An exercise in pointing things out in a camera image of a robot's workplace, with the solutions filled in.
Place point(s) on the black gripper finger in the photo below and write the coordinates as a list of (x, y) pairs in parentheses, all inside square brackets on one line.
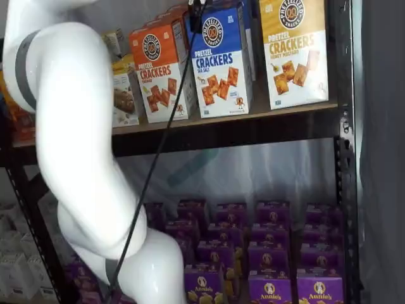
[(196, 19)]

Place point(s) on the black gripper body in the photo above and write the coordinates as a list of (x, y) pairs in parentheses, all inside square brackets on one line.
[(199, 2)]

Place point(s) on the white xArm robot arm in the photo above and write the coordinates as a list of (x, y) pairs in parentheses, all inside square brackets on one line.
[(72, 126)]

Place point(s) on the orange pretzel crackers box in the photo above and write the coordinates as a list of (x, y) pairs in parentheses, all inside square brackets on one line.
[(158, 73), (171, 14)]

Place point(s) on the blue pretzel crackers box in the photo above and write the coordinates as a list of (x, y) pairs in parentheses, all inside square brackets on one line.
[(221, 69), (250, 38)]

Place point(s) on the small beige box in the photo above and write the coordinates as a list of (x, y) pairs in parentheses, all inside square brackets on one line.
[(112, 41)]

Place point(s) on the small yellow snack box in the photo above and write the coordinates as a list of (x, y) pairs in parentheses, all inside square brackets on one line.
[(121, 66)]

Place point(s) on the wooden shelf board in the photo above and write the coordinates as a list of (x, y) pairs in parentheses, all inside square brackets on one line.
[(221, 122)]

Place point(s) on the yellow pretzel crackers box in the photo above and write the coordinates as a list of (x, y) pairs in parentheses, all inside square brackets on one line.
[(294, 63)]

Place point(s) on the granola bar box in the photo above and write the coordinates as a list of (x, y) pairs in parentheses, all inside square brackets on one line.
[(125, 101)]

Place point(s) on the purple Annie's snack box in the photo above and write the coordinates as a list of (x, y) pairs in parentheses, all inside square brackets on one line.
[(272, 212), (223, 232), (231, 212), (182, 231), (322, 213), (155, 215), (191, 209), (267, 258), (215, 253), (269, 232), (83, 282), (321, 259), (322, 234)]

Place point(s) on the orange snack box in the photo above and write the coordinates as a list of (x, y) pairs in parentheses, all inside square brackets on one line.
[(9, 92)]

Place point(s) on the red snack box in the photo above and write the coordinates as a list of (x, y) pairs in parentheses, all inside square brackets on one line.
[(22, 123)]

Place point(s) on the black metal shelf rack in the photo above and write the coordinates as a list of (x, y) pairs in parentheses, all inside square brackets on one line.
[(346, 221)]

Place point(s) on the purple Annie's box orange label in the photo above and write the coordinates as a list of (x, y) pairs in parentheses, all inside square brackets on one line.
[(204, 285)]

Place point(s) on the white carton box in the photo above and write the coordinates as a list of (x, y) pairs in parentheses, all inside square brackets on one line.
[(41, 277), (9, 244), (31, 245), (12, 275)]

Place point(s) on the purple Annie's chocolate grahams box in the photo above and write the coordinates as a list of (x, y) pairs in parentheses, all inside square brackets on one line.
[(270, 291)]

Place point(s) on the purple Annie's box teal label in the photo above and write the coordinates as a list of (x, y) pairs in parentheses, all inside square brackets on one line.
[(319, 291)]

